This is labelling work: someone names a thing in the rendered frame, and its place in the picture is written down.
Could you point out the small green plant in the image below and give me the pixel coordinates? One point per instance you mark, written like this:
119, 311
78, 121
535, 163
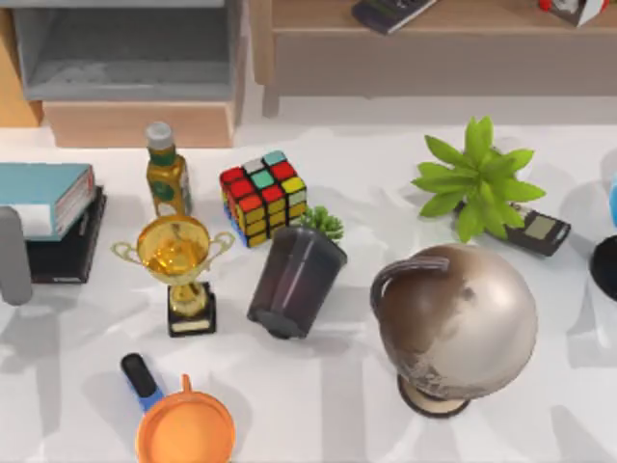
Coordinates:
324, 223

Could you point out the dark plant pot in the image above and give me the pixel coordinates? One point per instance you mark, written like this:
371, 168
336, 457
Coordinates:
294, 284

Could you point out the colourful puzzle cube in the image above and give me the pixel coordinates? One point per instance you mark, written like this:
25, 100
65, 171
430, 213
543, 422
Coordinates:
262, 198

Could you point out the gold trophy with black base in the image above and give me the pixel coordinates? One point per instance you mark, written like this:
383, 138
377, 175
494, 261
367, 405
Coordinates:
179, 258

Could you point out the yellow bottle with grey cap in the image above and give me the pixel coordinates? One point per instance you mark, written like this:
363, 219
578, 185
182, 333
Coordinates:
167, 176

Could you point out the large green leafy plant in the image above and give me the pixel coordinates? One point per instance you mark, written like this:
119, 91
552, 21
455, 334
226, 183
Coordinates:
474, 178

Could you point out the brown globe on stand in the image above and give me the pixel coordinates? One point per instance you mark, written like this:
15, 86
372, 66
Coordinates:
463, 318

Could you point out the pale wooden drawer front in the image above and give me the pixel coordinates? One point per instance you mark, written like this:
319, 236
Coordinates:
137, 121

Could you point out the wooden open shelf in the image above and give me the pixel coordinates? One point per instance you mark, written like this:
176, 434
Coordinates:
434, 58

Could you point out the black device with pale screen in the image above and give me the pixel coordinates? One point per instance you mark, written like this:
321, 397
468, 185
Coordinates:
539, 231

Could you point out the dark book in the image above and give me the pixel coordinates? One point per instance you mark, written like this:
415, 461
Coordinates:
389, 10

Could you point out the black book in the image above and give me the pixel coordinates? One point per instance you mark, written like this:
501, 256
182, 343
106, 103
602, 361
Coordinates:
65, 255

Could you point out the light blue book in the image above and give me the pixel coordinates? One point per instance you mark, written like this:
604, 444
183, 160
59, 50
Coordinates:
45, 195

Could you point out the grey rounded object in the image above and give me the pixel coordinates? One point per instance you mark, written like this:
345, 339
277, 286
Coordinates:
13, 255

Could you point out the black round object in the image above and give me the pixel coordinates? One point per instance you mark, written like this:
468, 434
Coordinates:
605, 270

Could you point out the light blue object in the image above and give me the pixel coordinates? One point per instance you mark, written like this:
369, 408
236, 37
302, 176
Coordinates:
613, 193

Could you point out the wooden cupboard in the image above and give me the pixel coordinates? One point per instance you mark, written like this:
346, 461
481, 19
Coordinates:
14, 72

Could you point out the red and white box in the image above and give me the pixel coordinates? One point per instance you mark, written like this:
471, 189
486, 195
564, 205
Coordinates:
573, 8

